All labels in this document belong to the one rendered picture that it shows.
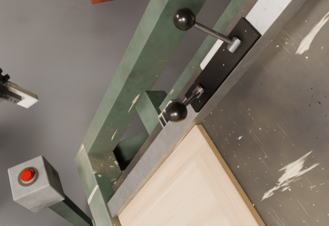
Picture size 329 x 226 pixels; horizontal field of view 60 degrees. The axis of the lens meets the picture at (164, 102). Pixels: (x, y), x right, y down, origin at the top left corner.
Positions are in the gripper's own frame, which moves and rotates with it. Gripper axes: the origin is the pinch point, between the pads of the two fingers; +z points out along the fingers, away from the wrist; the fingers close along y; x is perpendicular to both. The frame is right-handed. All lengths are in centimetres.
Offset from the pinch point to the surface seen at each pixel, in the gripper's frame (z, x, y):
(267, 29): 7.0, -43.8, -13.3
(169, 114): 6.9, -23.0, -17.0
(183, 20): 0.4, -33.2, -7.5
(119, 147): 64, 13, 12
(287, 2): 4.2, -47.9, -12.8
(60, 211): 71, 52, 4
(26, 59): 118, 89, 160
